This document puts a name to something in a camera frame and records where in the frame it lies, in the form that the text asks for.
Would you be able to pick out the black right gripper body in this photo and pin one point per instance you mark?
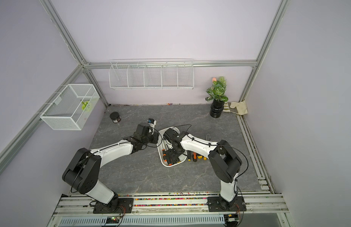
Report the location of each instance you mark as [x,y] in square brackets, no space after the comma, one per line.
[173,152]

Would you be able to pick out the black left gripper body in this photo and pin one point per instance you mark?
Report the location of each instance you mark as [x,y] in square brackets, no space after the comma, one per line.
[150,138]

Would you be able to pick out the white plastic storage box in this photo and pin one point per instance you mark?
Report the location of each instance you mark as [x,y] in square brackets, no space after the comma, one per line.
[162,145]

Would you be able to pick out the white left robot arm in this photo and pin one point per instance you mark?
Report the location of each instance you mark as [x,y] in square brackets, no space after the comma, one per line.
[82,173]

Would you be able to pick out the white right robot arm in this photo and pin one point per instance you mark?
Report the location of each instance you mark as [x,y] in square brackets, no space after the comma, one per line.
[224,160]

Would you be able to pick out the black orange screwdriver in box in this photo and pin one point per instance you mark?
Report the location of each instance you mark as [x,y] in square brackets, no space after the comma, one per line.
[164,157]

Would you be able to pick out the small black jar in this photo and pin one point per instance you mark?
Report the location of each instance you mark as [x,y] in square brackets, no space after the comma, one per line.
[115,117]

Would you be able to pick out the black glossy plant pot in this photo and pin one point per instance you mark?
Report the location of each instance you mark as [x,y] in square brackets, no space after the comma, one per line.
[216,108]

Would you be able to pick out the green artificial plant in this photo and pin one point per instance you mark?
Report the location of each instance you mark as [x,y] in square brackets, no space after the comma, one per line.
[217,90]

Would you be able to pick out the cream work glove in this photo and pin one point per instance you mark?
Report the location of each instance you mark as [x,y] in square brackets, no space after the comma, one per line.
[239,108]

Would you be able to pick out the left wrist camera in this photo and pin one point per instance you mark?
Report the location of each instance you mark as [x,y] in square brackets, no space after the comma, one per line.
[152,122]

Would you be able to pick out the long white wire shelf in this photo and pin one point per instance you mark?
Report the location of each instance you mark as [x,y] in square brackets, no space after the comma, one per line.
[151,74]

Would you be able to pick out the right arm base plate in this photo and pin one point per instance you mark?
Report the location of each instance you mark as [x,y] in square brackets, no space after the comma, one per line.
[218,204]

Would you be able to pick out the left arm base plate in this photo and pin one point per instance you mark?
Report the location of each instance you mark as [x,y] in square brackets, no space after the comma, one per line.
[117,205]

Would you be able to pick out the white wire basket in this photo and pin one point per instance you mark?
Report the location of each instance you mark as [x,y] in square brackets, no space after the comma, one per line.
[72,107]

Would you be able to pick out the aluminium rail base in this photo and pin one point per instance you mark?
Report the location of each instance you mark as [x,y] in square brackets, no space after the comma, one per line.
[167,209]

